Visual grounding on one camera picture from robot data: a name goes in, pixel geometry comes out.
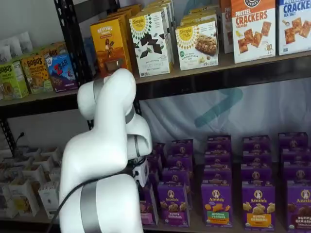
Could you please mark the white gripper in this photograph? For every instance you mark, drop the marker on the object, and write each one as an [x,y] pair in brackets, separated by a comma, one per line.
[143,170]

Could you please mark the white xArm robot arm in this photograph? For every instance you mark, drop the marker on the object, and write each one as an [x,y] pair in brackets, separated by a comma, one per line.
[97,145]

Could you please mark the purple Annie's box violet patch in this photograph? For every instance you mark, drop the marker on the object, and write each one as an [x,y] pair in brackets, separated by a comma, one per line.
[173,206]
[179,161]
[182,146]
[175,176]

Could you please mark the purple Annie's box green patch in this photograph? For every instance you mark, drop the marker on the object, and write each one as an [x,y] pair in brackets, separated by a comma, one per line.
[218,143]
[217,173]
[218,157]
[217,206]

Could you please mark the white organic pantry box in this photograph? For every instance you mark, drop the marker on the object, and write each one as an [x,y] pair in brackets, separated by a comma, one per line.
[51,151]
[22,194]
[54,173]
[42,160]
[5,201]
[34,172]
[49,197]
[14,173]
[31,151]

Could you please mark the purple Annie's box yellow patch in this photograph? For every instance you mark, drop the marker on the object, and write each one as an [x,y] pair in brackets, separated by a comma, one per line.
[258,206]
[256,143]
[256,157]
[256,173]

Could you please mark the black metal shelf rack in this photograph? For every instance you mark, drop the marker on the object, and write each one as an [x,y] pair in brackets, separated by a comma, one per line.
[36,109]
[218,80]

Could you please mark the blue Clif Zbar box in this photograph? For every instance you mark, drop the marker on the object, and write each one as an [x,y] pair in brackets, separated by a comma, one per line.
[62,72]

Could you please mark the Simple Mills sweet thins box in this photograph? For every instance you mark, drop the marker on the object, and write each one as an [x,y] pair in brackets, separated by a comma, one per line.
[158,6]
[150,43]

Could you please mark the orange Revival snack box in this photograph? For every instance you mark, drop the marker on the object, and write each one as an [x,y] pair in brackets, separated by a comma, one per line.
[124,13]
[107,41]

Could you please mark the Simple Mills almond bars box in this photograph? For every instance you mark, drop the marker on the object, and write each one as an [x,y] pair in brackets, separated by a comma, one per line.
[199,15]
[196,46]

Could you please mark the yellow Bobo's box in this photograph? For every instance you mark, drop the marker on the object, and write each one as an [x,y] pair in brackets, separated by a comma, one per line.
[36,72]
[54,51]

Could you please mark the purple Annie's chocolate bunny box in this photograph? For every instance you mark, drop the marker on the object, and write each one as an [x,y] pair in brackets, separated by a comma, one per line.
[297,172]
[300,206]
[292,140]
[295,155]

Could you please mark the green Bobo's box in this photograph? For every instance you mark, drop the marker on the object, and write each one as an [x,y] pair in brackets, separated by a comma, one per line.
[11,80]

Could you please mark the pretzel crackers cheddar box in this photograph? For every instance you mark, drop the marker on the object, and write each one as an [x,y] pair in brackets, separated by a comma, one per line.
[252,34]
[227,29]

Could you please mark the pretzel crackers sea salt box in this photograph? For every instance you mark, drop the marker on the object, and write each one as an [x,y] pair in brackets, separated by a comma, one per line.
[296,29]

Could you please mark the white backdrop sheet teal logo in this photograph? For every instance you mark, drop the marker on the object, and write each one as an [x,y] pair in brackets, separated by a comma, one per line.
[170,116]

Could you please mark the white paper pouch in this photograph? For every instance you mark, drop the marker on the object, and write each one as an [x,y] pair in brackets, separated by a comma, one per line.
[3,54]
[12,47]
[24,41]

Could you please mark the black wall plug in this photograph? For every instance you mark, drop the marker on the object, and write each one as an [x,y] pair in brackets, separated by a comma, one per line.
[21,134]

